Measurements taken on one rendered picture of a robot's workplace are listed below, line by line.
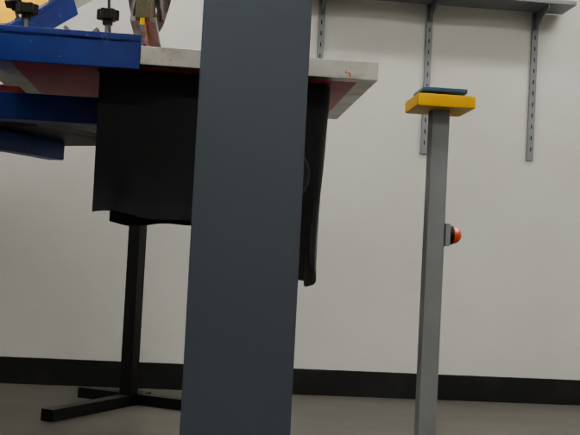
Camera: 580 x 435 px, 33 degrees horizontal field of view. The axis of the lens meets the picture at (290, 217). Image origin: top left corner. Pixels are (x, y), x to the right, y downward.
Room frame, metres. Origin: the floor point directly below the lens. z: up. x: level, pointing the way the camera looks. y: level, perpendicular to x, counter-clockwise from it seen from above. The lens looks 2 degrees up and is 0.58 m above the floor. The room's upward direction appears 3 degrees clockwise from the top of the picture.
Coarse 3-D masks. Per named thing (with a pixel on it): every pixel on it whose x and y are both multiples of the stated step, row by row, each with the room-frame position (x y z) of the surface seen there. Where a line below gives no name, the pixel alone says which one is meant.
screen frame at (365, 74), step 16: (144, 48) 1.97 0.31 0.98; (160, 48) 1.98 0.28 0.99; (176, 48) 1.98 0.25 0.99; (0, 64) 2.05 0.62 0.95; (144, 64) 1.98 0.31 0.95; (160, 64) 1.98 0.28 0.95; (176, 64) 1.98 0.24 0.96; (192, 64) 1.98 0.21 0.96; (320, 64) 2.01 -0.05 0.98; (336, 64) 2.01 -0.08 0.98; (352, 64) 2.01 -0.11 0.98; (368, 64) 2.02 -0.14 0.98; (16, 80) 2.25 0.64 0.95; (336, 80) 2.04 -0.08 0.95; (352, 80) 2.03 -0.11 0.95; (368, 80) 2.02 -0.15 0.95; (352, 96) 2.22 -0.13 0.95; (336, 112) 2.48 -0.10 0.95
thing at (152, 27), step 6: (132, 18) 2.09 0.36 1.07; (150, 18) 2.09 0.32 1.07; (156, 18) 2.10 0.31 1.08; (132, 24) 2.13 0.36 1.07; (138, 24) 2.13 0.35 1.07; (150, 24) 2.12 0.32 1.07; (156, 24) 2.12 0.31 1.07; (138, 30) 2.19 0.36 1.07; (150, 30) 2.18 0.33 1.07; (156, 30) 2.17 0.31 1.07; (150, 36) 2.24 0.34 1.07; (156, 36) 2.24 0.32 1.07; (150, 42) 2.31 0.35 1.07; (156, 42) 2.30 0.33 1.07
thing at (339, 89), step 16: (16, 64) 2.04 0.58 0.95; (32, 64) 2.03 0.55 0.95; (48, 64) 2.02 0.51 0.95; (32, 80) 2.24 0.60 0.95; (48, 80) 2.22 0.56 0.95; (64, 80) 2.21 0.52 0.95; (80, 80) 2.20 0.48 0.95; (96, 80) 2.19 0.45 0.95; (320, 80) 2.05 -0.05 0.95; (336, 96) 2.24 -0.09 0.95
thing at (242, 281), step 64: (256, 0) 1.62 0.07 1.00; (256, 64) 1.62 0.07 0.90; (256, 128) 1.62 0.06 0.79; (256, 192) 1.62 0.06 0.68; (192, 256) 1.63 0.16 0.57; (256, 256) 1.62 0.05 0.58; (192, 320) 1.63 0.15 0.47; (256, 320) 1.62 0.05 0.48; (192, 384) 1.63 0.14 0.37; (256, 384) 1.62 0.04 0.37
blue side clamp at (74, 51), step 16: (0, 32) 1.94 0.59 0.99; (16, 32) 1.94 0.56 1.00; (32, 32) 1.94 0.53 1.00; (48, 32) 1.95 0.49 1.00; (64, 32) 1.95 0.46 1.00; (80, 32) 1.95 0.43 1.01; (96, 32) 1.95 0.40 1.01; (0, 48) 1.94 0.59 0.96; (16, 48) 1.94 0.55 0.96; (32, 48) 1.94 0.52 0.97; (48, 48) 1.95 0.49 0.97; (64, 48) 1.95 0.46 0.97; (80, 48) 1.95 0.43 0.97; (96, 48) 1.95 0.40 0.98; (112, 48) 1.96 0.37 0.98; (128, 48) 1.96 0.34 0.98; (64, 64) 1.95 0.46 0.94; (80, 64) 1.95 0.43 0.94; (96, 64) 1.96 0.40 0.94; (112, 64) 1.96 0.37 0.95; (128, 64) 1.96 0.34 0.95
